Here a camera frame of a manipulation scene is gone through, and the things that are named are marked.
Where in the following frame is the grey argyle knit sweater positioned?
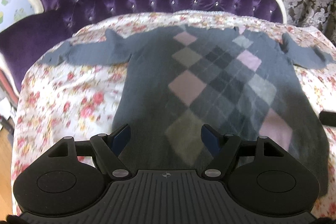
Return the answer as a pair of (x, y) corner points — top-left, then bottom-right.
(41, 26), (329, 195)

